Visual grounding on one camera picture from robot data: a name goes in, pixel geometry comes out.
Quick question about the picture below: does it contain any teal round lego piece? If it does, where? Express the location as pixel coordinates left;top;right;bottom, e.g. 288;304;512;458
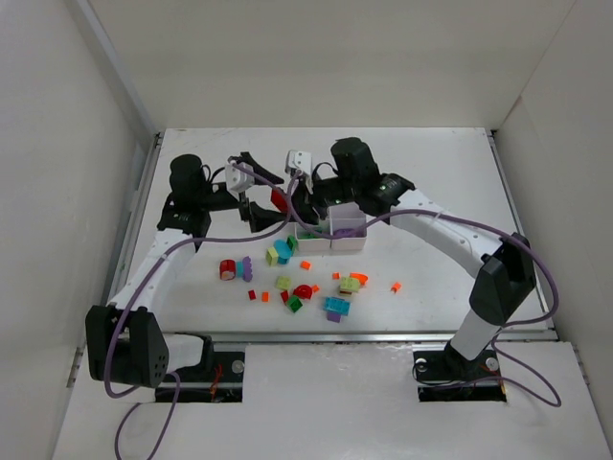
273;240;293;265

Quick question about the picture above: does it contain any purple lego block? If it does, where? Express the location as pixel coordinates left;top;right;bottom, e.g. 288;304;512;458
333;228;354;239

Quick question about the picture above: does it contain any red cylinder lego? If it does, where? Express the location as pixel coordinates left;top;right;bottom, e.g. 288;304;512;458
219;259;237;281

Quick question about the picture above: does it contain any purple flower lego piece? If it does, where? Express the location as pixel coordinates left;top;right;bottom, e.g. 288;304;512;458
237;256;253;283

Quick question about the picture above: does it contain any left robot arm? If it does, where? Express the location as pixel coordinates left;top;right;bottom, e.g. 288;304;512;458
85;152;284;399

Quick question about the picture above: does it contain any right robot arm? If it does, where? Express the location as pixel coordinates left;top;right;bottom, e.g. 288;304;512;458
285;137;535;380

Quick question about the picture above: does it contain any right white compartment tray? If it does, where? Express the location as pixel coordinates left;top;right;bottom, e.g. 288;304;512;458
329;203;367;252

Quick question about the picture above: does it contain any white compartment tray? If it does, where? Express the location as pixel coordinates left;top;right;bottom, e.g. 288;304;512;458
294;219;330;254
329;203;367;252

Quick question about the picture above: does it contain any left white compartment tray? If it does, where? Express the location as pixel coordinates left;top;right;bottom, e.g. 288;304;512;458
294;219;330;254

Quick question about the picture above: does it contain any red dome lego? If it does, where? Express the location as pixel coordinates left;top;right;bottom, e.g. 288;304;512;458
292;285;313;300

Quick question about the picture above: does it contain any orange teardrop lego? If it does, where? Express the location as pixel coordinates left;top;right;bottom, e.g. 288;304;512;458
350;272;369;286

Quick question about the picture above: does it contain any lime pink lego brick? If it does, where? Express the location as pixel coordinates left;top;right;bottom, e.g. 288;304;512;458
338;277;361;296

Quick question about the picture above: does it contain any blue lego brick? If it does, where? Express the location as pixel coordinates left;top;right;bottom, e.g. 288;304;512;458
324;297;351;315

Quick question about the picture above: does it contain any purple lego under blue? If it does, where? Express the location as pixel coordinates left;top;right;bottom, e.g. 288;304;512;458
326;311;346;324

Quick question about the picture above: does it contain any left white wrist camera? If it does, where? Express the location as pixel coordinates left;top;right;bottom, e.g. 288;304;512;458
224;163;255;195

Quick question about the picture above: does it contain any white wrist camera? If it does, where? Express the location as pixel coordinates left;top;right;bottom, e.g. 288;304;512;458
224;163;255;195
284;149;312;177

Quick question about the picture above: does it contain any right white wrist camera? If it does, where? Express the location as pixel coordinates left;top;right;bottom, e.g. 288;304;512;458
284;149;312;177

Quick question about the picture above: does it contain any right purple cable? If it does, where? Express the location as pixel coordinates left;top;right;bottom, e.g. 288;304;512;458
285;168;562;408

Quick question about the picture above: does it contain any purple cable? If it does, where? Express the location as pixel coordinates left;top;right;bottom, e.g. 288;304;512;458
103;155;306;460
285;168;562;408

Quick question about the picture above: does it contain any metal rail front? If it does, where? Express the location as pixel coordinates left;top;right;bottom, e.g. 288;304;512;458
205;331;556;345

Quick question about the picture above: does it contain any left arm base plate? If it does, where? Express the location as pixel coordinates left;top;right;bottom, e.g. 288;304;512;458
176;350;245;403

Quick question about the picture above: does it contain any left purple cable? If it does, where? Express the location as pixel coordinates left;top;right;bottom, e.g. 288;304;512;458
103;155;306;460

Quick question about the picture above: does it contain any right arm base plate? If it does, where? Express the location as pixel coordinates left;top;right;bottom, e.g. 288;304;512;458
412;349;507;403

